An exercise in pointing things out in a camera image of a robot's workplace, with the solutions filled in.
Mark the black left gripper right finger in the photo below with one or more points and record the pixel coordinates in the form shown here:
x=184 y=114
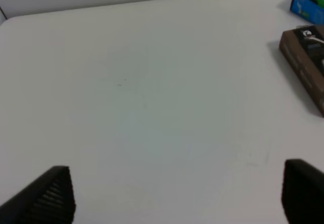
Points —
x=302 y=192

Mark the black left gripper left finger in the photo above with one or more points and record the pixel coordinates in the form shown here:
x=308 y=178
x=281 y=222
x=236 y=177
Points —
x=48 y=199

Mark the brown black capsule box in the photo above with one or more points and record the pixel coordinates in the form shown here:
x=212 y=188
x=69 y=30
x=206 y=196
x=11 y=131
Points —
x=303 y=49

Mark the blue green toothpaste box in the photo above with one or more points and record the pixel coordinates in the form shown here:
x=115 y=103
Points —
x=310 y=10

